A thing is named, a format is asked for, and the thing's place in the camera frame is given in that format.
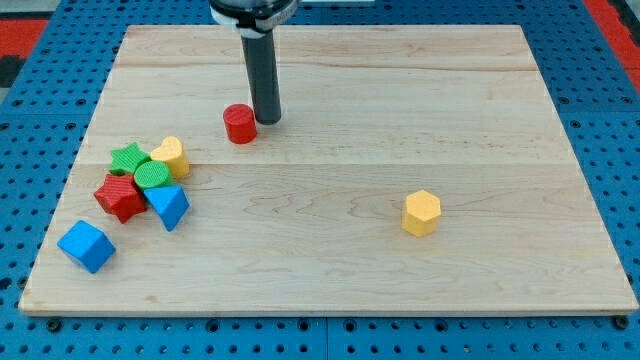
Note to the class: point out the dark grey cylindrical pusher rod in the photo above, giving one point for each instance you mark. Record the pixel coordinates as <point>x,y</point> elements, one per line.
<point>261,67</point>

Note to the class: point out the yellow hexagon block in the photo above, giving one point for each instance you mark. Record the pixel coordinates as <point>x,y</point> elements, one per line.
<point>421,213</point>

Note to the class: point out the red cylinder block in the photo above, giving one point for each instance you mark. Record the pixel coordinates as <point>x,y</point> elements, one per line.
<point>240,124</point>

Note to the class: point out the yellow heart block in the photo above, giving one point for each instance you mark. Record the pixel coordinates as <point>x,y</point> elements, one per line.
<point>171,153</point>

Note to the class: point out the green cylinder block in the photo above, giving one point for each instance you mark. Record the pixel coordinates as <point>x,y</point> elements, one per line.
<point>153,174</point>

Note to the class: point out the green star block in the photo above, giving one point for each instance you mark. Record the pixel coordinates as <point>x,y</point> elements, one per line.
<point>127,159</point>

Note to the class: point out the blue triangular prism block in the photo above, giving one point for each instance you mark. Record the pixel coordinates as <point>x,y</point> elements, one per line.
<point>170,203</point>

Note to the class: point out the red star block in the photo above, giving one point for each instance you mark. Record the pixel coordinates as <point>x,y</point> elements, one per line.
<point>119,196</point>

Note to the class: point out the blue cube block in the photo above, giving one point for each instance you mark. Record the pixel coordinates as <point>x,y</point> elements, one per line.
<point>86,246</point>

